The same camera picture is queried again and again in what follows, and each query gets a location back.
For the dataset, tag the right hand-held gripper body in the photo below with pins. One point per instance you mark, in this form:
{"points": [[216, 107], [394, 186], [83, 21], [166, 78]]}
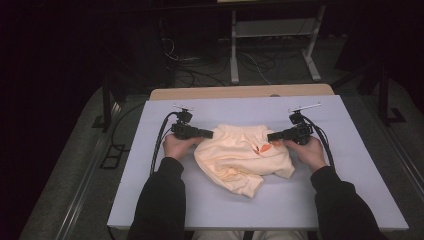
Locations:
{"points": [[300, 133]]}

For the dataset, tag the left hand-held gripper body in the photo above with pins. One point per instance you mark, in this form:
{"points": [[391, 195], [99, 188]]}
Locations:
{"points": [[181, 130]]}

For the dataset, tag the cream pants with orange print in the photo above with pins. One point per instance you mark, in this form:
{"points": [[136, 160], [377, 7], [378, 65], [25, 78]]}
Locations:
{"points": [[240, 160]]}

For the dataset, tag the person's left hand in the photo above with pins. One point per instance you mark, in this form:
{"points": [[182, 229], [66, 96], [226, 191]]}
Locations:
{"points": [[176, 148]]}

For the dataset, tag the person's right hand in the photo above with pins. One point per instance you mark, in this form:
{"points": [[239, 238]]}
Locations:
{"points": [[311, 155]]}

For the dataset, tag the light wooden table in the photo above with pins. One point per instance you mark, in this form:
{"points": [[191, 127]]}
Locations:
{"points": [[233, 92]]}

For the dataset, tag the black metal floor stand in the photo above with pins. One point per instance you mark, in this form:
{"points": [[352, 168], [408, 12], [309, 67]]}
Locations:
{"points": [[107, 106], [385, 96]]}

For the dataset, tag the dark cabinet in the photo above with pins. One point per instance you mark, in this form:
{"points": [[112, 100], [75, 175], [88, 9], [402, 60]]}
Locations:
{"points": [[143, 50]]}

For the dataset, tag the person's legs in light trousers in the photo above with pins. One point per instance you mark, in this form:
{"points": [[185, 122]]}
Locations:
{"points": [[216, 235]]}

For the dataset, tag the white metal stand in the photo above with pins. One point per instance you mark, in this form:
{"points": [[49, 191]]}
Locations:
{"points": [[273, 28]]}

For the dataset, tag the aluminium floor rail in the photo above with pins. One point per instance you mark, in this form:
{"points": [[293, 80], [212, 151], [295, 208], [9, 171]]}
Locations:
{"points": [[83, 186], [396, 140]]}

